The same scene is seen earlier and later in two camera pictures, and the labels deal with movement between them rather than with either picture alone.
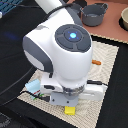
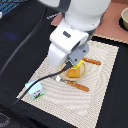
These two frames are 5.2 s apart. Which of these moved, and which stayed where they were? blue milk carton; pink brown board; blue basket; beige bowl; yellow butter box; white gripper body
Moved: yellow butter box; white gripper body
Stayed: pink brown board; beige bowl; blue basket; blue milk carton
